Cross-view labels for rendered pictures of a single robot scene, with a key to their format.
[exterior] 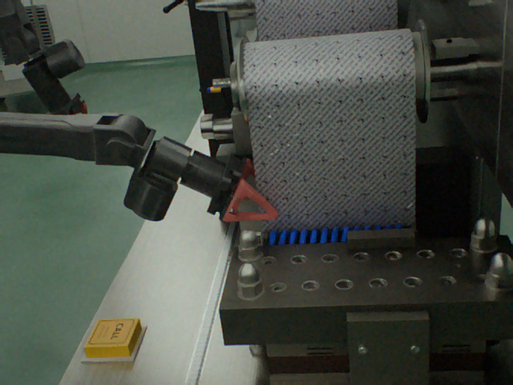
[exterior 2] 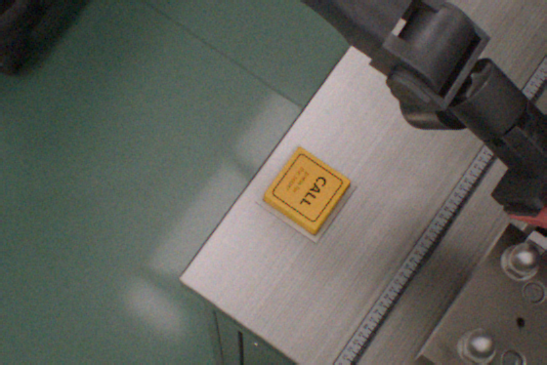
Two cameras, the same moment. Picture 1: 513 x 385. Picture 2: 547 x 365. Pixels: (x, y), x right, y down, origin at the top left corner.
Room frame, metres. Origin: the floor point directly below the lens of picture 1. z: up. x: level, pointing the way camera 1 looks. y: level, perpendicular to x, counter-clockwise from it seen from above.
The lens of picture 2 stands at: (0.49, 0.15, 2.17)
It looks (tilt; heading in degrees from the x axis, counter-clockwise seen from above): 74 degrees down; 23
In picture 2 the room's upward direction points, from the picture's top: 4 degrees clockwise
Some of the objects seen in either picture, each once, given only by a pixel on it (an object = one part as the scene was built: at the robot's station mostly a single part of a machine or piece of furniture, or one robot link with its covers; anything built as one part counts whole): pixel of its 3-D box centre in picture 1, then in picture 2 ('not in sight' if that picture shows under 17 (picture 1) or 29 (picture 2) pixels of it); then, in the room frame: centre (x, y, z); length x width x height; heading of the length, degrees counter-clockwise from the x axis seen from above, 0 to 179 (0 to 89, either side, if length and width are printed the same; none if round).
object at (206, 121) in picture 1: (208, 126); not in sight; (1.00, 0.07, 1.18); 0.04 x 0.02 x 0.04; 172
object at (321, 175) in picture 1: (334, 180); not in sight; (0.87, -0.11, 1.11); 0.23 x 0.01 x 0.18; 82
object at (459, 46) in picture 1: (453, 46); not in sight; (0.91, -0.30, 1.28); 0.06 x 0.05 x 0.02; 82
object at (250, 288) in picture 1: (249, 278); (480, 344); (0.73, 0.03, 1.05); 0.04 x 0.04 x 0.04
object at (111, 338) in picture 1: (113, 338); (307, 190); (0.82, 0.25, 0.91); 0.07 x 0.07 x 0.02; 82
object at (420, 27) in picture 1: (421, 72); not in sight; (0.91, -0.26, 1.25); 0.15 x 0.01 x 0.15; 172
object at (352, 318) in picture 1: (388, 351); not in sight; (0.66, -0.14, 0.96); 0.10 x 0.03 x 0.11; 82
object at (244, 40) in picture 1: (249, 85); not in sight; (0.95, 0.00, 1.25); 0.15 x 0.01 x 0.15; 172
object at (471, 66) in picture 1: (448, 69); not in sight; (0.91, -0.29, 1.25); 0.07 x 0.04 x 0.04; 82
